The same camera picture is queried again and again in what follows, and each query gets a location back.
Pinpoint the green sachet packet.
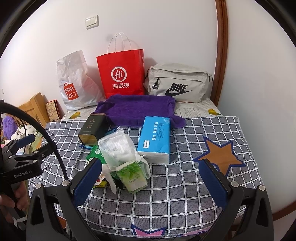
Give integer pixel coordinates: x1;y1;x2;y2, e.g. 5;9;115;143
86;146;106;165

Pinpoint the green pocket tissue pack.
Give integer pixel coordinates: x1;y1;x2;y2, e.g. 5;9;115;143
115;161;147;194

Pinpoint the white mesh drawstring pouch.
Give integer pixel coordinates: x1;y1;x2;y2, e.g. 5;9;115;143
98;129;151;194

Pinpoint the person's left hand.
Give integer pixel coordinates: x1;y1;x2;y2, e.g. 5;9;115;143
1;181;29;223

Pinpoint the white plush toy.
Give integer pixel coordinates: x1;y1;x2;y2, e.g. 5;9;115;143
10;125;43;155

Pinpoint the purple plush toy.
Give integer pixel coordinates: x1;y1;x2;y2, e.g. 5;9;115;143
2;115;18;140

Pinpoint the small patterned cardboard box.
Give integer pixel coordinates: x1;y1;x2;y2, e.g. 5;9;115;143
45;100;60;122

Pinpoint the wooden furniture piece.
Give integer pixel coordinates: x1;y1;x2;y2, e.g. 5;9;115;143
19;92;50;127

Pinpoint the grey checked blanket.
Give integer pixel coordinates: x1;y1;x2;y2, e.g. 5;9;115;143
28;115;265;237

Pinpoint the dark green tea tin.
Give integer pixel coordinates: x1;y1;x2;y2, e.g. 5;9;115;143
78;113;109;146

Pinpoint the white Miniso plastic bag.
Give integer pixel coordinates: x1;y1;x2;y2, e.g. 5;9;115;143
56;50;105;111

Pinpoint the blue tissue pack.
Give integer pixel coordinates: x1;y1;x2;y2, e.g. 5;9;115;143
137;116;171;164

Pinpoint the newspaper print sheet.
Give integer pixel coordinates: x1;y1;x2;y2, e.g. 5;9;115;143
61;97;222;121

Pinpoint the purple towel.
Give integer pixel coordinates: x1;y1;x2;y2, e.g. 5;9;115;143
94;94;186;128

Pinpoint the beige Nike bag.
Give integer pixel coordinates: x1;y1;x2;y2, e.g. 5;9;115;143
144;63;212;103

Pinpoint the red paper shopping bag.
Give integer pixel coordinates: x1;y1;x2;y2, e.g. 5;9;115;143
96;32;146;99

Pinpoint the black cable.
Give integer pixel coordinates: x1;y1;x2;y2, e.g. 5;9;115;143
0;101;69;181

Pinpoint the brown wooden door frame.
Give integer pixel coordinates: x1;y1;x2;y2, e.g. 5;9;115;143
210;0;229;106

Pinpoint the white light switch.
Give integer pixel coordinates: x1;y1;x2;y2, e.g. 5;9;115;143
85;15;99;30

